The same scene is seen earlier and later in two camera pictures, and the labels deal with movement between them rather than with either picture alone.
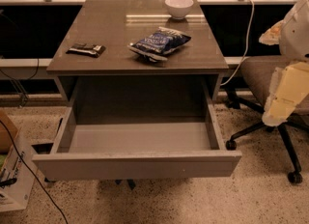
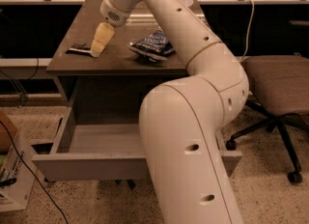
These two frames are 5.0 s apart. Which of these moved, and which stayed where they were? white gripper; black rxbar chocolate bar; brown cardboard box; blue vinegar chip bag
Moved: black rxbar chocolate bar; white gripper
Stayed: brown cardboard box; blue vinegar chip bag
